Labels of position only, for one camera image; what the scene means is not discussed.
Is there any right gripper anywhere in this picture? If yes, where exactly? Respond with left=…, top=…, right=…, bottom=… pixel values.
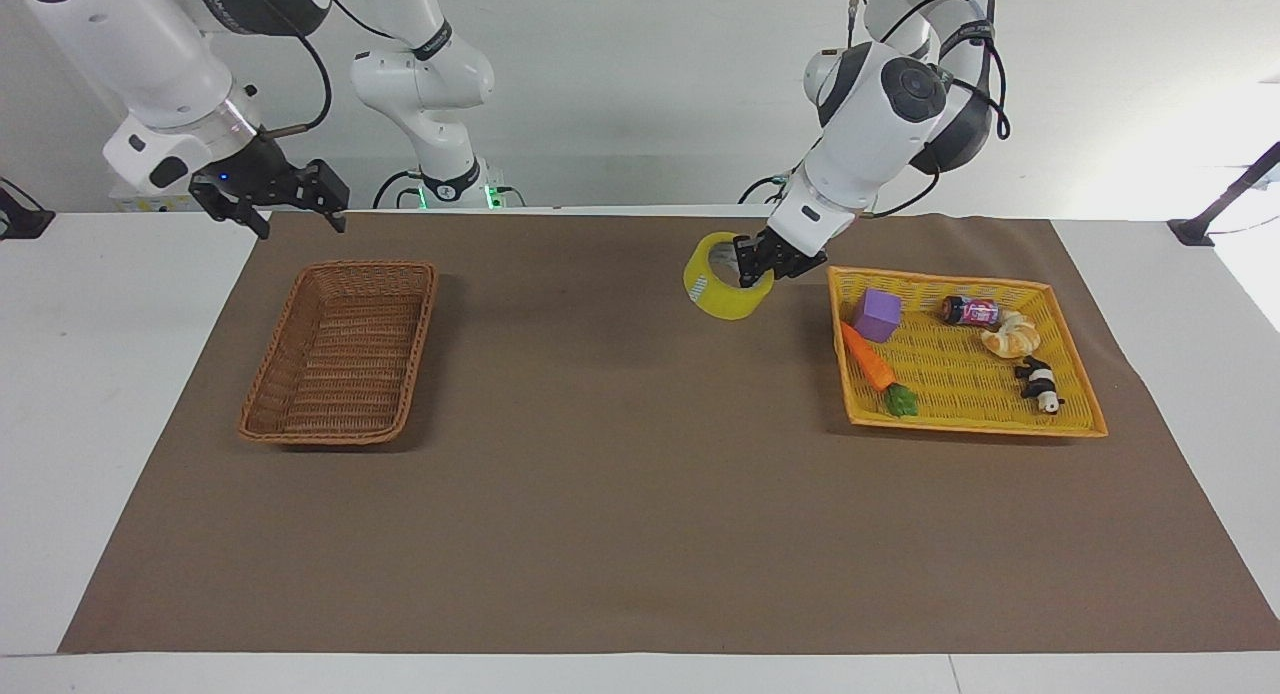
left=189, top=134, right=351, bottom=241

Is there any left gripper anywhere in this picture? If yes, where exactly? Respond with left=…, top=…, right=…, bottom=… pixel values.
left=733, top=227, right=829, bottom=289

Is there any yellow tape roll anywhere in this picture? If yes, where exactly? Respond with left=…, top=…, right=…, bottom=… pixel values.
left=683, top=231, right=776, bottom=321

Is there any brown wicker basket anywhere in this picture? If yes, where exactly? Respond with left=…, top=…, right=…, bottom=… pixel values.
left=238, top=261, right=439, bottom=446

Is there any yellow woven basket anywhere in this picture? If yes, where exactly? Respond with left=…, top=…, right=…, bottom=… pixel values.
left=826, top=265, right=1109, bottom=438

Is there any purple cube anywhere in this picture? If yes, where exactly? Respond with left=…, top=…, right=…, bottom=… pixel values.
left=851, top=288, right=903, bottom=344

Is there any orange toy carrot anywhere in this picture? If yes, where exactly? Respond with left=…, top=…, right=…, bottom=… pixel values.
left=839, top=320, right=920, bottom=418

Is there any small dark can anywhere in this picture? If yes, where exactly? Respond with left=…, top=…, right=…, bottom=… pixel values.
left=940, top=294, right=1002, bottom=329

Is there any toy bread roll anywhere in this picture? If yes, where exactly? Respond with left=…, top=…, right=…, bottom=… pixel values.
left=980, top=311, right=1042, bottom=360

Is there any black stand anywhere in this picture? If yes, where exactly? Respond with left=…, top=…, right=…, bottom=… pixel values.
left=0, top=178, right=57, bottom=241
left=1167, top=141, right=1280, bottom=248

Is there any toy panda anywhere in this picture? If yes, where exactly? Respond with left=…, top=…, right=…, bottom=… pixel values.
left=1014, top=355, right=1067, bottom=416

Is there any black cable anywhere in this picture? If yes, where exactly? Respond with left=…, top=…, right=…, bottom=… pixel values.
left=846, top=0, right=1012, bottom=142
left=371, top=168, right=422, bottom=211
left=259, top=4, right=334, bottom=141
left=858, top=168, right=942, bottom=221
left=739, top=172, right=798, bottom=206

